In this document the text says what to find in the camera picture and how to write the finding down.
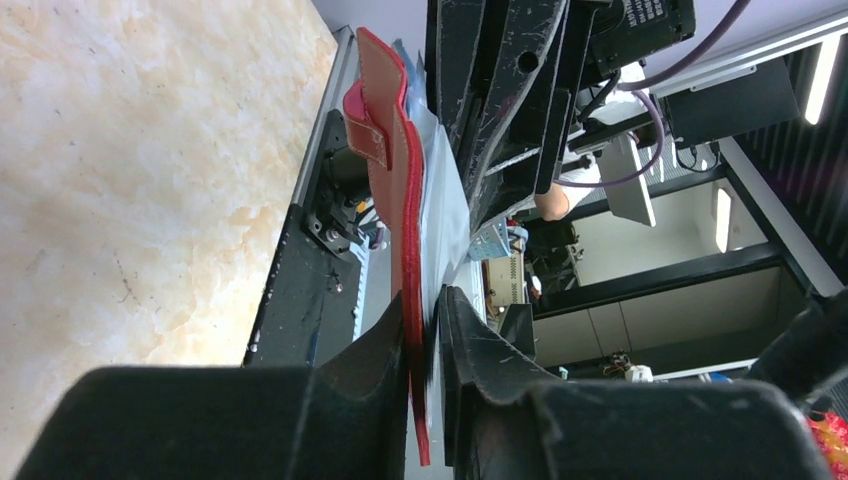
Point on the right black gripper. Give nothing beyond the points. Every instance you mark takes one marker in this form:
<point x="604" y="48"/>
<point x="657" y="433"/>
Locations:
<point x="504" y="85"/>

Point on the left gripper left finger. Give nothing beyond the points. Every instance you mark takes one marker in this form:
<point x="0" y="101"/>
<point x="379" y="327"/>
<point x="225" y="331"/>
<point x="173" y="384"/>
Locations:
<point x="346" y="419"/>

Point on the red leather card holder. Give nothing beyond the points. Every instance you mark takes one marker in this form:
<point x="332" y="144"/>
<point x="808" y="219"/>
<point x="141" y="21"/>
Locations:
<point x="380" y="131"/>

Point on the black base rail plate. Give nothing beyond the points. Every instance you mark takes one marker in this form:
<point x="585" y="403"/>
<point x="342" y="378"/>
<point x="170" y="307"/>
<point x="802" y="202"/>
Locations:
<point x="310" y="307"/>

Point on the seated person in background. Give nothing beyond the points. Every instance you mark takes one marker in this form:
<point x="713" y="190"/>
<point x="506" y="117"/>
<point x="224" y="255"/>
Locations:
<point x="619" y="120"/>

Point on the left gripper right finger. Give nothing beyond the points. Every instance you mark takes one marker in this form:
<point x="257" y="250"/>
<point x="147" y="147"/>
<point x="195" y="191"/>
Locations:
<point x="507" y="418"/>

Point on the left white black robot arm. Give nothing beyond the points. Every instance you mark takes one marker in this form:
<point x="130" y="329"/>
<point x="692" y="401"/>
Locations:
<point x="503" y="416"/>

